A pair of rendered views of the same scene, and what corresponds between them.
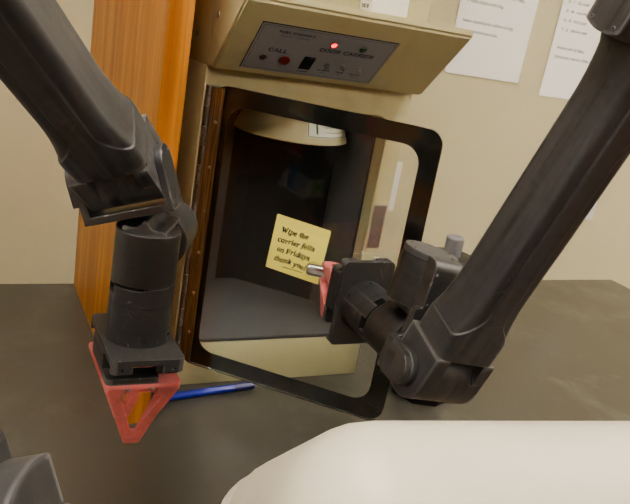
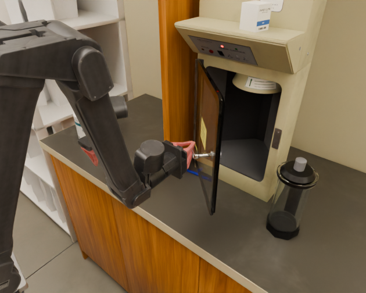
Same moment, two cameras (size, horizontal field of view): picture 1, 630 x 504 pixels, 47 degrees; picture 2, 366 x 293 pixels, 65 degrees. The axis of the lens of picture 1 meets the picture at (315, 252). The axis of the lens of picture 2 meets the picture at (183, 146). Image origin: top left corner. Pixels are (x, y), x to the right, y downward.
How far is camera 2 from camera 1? 0.88 m
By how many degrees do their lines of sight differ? 62
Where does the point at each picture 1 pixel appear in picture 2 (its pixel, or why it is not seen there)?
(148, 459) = not seen: hidden behind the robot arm
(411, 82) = (279, 67)
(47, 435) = not seen: hidden behind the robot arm
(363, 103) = (266, 74)
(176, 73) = (164, 54)
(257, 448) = (181, 199)
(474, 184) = not seen: outside the picture
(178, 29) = (162, 38)
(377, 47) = (241, 47)
